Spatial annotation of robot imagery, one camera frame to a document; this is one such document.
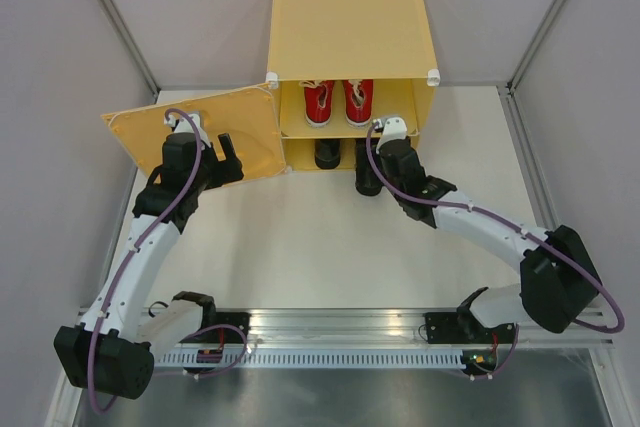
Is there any yellow cabinet door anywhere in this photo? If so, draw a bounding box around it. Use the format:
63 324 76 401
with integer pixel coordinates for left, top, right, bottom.
102 84 286 181

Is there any black patent loafer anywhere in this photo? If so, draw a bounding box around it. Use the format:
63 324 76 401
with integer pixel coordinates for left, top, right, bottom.
314 138 341 170
354 139 382 197

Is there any red canvas sneaker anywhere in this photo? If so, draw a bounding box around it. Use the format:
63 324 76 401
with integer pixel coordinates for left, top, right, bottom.
343 79 374 127
299 80 335 128

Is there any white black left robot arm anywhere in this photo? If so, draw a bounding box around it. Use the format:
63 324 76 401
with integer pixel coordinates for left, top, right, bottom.
54 132 247 413

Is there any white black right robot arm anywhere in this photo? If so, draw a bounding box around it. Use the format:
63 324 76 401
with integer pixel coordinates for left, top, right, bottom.
365 139 602 342

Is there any yellow plastic shoe cabinet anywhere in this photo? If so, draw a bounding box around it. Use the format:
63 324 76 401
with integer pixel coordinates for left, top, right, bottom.
265 0 441 171

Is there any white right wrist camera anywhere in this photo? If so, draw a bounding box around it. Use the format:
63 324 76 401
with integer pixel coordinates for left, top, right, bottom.
373 115 408 146

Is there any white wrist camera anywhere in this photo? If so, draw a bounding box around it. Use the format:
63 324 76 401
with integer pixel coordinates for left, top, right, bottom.
373 115 408 146
164 108 211 150

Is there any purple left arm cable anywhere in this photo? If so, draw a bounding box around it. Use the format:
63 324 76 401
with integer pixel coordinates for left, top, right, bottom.
85 109 202 416

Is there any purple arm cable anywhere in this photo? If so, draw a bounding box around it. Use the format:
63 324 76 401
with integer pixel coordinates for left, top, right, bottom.
85 109 202 416
366 119 626 383

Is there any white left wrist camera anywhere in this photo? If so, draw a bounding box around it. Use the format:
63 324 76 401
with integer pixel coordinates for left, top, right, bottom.
164 108 211 150

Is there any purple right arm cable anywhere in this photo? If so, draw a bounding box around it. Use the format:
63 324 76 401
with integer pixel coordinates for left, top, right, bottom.
366 119 626 383

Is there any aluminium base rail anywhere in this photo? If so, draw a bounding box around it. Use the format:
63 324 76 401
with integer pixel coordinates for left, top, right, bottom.
64 306 616 348

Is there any white slotted cable duct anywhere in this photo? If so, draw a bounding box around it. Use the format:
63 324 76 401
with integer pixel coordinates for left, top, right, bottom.
156 347 466 370

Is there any aluminium corner frame post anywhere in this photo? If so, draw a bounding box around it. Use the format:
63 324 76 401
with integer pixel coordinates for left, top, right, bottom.
97 0 161 98

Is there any right aluminium corner post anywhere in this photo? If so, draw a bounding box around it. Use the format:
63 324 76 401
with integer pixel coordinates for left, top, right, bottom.
505 0 569 95

